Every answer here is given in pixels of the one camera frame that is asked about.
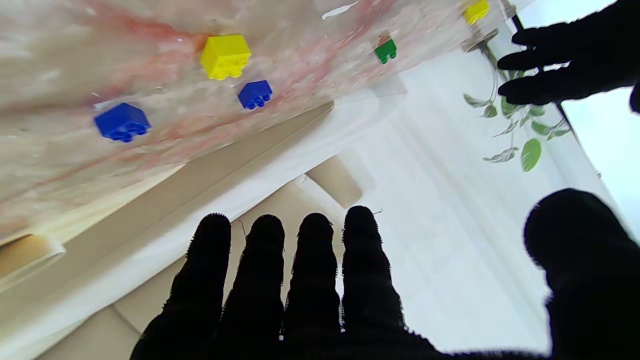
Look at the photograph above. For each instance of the white sheer curtain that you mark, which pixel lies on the white sheer curtain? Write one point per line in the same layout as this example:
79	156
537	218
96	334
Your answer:
450	200

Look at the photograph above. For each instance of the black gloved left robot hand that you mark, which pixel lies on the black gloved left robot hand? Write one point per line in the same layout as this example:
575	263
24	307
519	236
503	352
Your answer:
600	50

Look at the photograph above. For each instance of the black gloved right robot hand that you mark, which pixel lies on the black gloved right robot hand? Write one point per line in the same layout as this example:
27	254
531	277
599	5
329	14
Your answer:
590	280

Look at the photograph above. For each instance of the yellow toy brick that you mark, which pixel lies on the yellow toy brick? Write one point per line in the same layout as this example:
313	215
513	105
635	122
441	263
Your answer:
225	55
475	11

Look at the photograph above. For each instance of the beige fabric sofa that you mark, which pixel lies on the beige fabric sofa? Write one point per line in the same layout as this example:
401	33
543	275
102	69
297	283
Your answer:
330	180

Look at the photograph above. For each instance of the large-leaf green houseplant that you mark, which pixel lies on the large-leaf green houseplant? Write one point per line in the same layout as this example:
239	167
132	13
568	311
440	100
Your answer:
531	154

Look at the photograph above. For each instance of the blue toy brick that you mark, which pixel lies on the blue toy brick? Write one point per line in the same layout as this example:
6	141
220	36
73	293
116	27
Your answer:
121	121
255	93

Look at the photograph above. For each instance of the green toy brick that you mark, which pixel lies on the green toy brick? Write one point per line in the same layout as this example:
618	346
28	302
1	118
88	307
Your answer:
385	50

